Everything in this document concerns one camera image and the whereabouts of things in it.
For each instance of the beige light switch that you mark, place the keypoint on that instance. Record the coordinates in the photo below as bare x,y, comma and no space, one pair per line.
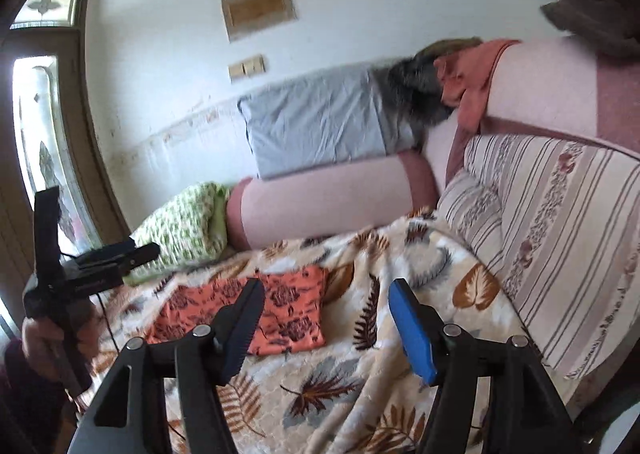
255,65
237,70

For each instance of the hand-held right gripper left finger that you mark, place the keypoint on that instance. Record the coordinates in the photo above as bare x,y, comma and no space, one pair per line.
240,334

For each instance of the dark furry cloth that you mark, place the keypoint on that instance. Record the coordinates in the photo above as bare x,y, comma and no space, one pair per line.
410,89

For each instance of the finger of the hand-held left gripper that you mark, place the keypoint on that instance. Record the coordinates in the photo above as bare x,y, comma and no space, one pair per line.
142,254
110,251

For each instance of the green checked pillow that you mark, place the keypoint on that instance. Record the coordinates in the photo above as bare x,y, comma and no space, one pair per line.
185,229

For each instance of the leaf print blanket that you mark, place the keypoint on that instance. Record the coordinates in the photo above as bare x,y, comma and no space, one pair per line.
350,384

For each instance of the person's left hand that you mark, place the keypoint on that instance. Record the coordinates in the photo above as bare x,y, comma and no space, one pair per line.
35,344

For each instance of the grey pillow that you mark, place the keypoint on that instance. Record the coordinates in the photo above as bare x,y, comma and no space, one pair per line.
320,124

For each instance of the pink sofa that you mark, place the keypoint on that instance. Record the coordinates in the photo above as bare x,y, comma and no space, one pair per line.
320,199

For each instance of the plain orange cloth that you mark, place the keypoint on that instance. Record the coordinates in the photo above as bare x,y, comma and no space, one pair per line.
475,79

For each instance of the small framed wall picture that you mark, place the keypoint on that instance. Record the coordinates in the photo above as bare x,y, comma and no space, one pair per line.
260,8

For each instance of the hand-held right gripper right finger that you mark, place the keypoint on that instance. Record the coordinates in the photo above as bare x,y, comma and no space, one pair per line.
415,334

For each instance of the stained glass wooden door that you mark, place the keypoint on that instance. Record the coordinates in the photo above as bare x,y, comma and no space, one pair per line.
45,134

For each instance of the striped floral cushion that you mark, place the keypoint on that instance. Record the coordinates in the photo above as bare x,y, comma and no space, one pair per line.
560,234

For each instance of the dark brown cloth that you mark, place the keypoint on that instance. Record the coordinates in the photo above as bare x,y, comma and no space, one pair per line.
595,19

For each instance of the orange floral garment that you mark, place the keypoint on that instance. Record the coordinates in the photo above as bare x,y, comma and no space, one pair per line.
295,304

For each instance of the maroon clothing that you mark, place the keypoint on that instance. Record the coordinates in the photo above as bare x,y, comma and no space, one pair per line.
25,414

